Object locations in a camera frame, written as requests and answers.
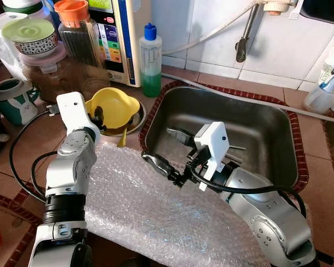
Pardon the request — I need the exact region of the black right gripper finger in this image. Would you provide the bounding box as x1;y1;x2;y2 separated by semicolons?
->
142;153;185;187
166;128;195;147

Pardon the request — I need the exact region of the yellow plastic bowl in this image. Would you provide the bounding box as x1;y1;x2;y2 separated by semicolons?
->
85;87;141;130

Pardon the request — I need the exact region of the grey training chopsticks green clip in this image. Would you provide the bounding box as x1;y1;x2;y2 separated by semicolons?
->
225;144;247;165

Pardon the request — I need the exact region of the brown filled jar pink lid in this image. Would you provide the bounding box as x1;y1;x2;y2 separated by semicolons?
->
19;43;95;105

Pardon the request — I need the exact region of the clear bubble wrap sheet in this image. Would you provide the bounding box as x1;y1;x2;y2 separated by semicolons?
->
81;136;312;267

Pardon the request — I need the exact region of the green dish soap bottle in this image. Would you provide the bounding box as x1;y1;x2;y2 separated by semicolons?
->
139;22;163;98

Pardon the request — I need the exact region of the glass jar orange lid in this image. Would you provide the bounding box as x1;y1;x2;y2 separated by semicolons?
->
54;0;109;84

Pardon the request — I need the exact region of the white water ionizer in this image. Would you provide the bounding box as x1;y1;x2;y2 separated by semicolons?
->
86;0;152;88

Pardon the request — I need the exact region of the green white rabbit mug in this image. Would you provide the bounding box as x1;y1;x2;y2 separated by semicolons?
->
0;78;41;126

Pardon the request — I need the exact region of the patterned bowl green lid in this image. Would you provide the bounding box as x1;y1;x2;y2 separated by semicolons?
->
1;18;59;56

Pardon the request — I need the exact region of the clear plastic cup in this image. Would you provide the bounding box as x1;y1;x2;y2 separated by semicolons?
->
303;78;334;115

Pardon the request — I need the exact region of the clear plastic pitcher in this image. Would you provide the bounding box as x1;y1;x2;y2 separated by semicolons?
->
0;12;28;81

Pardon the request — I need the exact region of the white container green band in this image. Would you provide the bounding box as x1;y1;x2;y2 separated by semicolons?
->
3;0;45;16

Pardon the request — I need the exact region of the black basin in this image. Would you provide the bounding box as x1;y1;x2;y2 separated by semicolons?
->
299;0;334;26

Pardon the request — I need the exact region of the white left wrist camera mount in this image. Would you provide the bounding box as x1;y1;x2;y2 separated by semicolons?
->
56;92;101;134

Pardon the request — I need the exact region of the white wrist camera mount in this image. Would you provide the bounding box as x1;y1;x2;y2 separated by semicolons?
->
56;92;101;134
194;121;230;190

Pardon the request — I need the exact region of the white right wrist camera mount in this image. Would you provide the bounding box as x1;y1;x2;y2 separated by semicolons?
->
194;121;230;190

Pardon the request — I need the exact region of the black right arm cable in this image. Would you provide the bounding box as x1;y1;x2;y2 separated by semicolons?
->
189;167;307;217

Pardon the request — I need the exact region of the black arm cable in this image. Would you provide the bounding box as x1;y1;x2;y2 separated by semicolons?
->
189;167;307;217
8;111;59;204

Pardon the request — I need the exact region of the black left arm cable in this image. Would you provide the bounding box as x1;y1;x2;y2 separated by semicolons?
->
8;111;59;204

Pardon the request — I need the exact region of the white hose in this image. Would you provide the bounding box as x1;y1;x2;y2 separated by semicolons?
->
163;3;262;56

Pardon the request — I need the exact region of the white wall tap fitting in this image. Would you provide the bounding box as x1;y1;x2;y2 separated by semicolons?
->
256;0;298;16

